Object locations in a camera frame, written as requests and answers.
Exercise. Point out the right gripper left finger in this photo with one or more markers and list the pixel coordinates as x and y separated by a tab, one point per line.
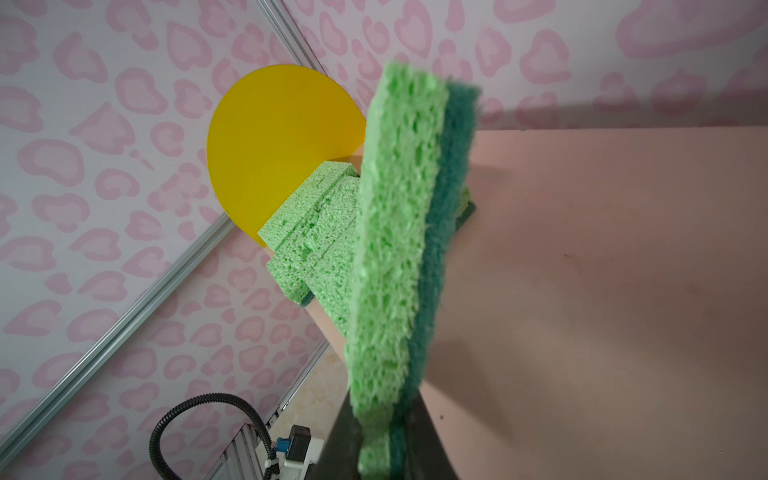
340	453

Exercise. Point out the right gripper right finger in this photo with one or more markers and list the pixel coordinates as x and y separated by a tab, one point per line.
426	458

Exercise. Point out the green sponge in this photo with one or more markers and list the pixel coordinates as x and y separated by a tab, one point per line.
303	200
420	129
330	280
300	253

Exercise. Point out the green sponge bottom front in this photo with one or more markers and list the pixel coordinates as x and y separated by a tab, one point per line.
300	253

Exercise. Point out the yellow shelf with coloured boards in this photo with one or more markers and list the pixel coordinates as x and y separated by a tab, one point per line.
605	312

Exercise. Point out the left aluminium frame bars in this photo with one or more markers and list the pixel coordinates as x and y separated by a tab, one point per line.
125	289

